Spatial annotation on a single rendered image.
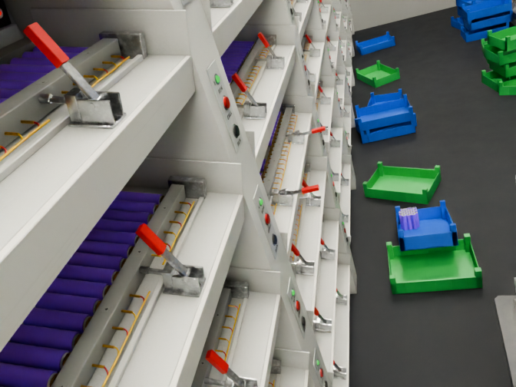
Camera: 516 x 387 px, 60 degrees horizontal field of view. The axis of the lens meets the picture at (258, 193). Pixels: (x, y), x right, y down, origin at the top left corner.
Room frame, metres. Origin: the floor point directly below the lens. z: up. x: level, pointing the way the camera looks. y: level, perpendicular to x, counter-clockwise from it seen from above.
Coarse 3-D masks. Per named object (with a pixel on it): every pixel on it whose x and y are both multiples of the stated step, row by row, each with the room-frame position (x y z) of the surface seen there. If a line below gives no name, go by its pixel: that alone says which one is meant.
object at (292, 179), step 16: (288, 96) 1.21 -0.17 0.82; (304, 96) 1.20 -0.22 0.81; (304, 112) 1.20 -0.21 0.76; (304, 128) 1.10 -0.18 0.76; (288, 144) 1.02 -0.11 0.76; (304, 144) 1.01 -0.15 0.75; (288, 160) 0.95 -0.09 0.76; (304, 160) 0.96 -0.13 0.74; (288, 176) 0.88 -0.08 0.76; (272, 208) 0.77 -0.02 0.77; (288, 208) 0.76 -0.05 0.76; (288, 224) 0.71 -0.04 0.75; (288, 240) 0.66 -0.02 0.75; (288, 256) 0.64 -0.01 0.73
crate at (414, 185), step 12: (384, 168) 1.88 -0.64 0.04; (396, 168) 1.83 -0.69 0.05; (408, 168) 1.79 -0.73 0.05; (420, 168) 1.75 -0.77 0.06; (372, 180) 1.83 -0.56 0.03; (384, 180) 1.83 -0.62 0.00; (396, 180) 1.80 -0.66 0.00; (408, 180) 1.76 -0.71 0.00; (420, 180) 1.73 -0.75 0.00; (432, 180) 1.70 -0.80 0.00; (372, 192) 1.73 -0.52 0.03; (384, 192) 1.69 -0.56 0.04; (396, 192) 1.64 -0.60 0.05; (408, 192) 1.61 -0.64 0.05; (420, 192) 1.65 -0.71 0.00; (432, 192) 1.60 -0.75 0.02
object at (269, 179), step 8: (288, 112) 1.16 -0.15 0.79; (288, 120) 1.11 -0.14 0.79; (280, 128) 1.07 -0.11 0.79; (288, 128) 1.09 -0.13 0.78; (280, 136) 1.03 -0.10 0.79; (280, 144) 0.98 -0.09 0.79; (280, 152) 0.95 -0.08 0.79; (288, 152) 0.97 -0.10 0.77; (272, 160) 0.91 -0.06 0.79; (272, 168) 0.88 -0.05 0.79; (280, 168) 0.90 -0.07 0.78; (272, 176) 0.85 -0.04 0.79; (264, 184) 0.82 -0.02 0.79; (272, 184) 0.82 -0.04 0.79; (280, 184) 0.83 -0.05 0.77
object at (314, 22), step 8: (312, 8) 1.86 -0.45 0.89; (312, 16) 1.86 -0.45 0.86; (312, 24) 1.86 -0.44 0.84; (320, 24) 1.85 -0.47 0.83; (328, 56) 1.87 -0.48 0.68; (328, 64) 1.85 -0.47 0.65; (328, 72) 1.85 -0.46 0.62; (336, 88) 1.93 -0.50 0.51; (336, 96) 1.87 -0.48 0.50; (336, 104) 1.85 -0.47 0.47; (336, 112) 1.85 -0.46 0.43; (344, 136) 1.85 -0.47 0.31; (344, 144) 1.85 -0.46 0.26; (344, 152) 1.86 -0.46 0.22; (352, 168) 1.90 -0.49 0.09; (352, 176) 1.85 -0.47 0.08; (352, 184) 1.85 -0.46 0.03
